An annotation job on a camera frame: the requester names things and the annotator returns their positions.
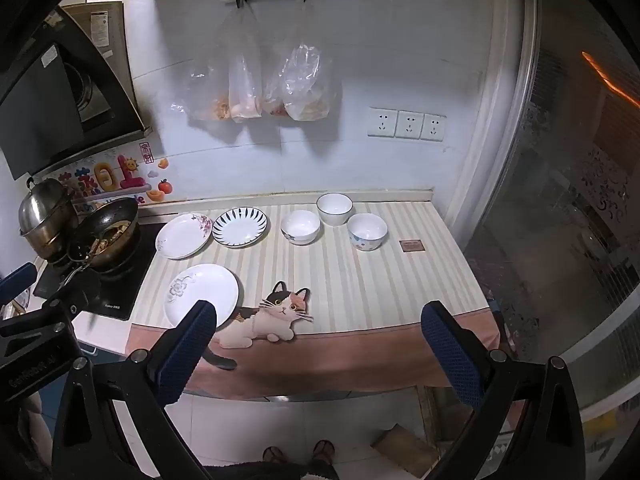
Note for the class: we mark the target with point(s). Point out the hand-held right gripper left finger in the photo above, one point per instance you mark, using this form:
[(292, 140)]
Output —
[(185, 355)]

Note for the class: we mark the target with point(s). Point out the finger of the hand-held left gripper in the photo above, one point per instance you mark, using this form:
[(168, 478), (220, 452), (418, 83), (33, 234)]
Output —
[(17, 280), (55, 310)]

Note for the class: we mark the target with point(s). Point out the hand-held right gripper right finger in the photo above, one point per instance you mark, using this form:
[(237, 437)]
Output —
[(450, 355)]

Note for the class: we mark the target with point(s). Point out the white plate with grey flower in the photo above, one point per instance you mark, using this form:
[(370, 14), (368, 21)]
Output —
[(205, 290)]

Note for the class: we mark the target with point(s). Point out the white plate with pink flowers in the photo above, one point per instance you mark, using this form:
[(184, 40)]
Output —
[(182, 237)]

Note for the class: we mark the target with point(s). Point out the white plate with dark stripes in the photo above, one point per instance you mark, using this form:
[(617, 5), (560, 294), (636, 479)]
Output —
[(240, 227)]

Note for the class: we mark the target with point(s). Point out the white bowl with blue print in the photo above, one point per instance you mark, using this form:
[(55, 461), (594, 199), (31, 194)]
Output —
[(367, 231)]

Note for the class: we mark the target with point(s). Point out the white bowl with dark base print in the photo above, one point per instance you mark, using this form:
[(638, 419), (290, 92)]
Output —
[(300, 226)]

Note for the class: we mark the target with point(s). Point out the white bowl with dark rim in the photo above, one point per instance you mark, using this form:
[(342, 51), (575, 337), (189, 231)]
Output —
[(334, 208)]

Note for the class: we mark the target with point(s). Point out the steel pot with lid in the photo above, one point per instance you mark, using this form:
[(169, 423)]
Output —
[(42, 210)]

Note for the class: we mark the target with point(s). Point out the black induction cooktop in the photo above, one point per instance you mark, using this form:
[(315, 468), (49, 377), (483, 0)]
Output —
[(130, 280)]

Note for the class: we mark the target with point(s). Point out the black wok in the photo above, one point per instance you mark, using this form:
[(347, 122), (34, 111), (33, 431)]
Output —
[(107, 235)]

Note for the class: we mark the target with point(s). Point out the cardboard box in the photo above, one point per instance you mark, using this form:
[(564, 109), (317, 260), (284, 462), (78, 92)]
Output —
[(405, 450)]

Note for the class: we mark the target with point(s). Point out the striped tablecloth with cat print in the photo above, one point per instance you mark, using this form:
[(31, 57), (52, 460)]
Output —
[(350, 280)]

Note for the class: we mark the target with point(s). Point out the brown sandal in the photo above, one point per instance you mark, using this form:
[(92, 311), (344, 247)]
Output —
[(323, 452), (273, 454)]

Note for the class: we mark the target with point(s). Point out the person's dark clothing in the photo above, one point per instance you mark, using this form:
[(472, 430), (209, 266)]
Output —
[(270, 472)]

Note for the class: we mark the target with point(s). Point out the black range hood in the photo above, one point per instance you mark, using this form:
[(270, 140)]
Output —
[(35, 105)]

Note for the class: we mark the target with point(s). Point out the glass sliding door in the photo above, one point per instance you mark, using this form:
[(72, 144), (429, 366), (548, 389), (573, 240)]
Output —
[(550, 210)]

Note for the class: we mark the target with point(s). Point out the clear plastic bag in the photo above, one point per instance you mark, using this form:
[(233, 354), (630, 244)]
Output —
[(307, 85), (205, 95), (245, 80), (274, 90)]

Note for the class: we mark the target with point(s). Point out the colourful wall sticker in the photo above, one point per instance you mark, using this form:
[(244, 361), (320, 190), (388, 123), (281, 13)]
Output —
[(105, 175)]

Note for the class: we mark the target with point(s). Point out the white wall socket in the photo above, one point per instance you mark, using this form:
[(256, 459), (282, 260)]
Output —
[(433, 127), (382, 121), (410, 124)]

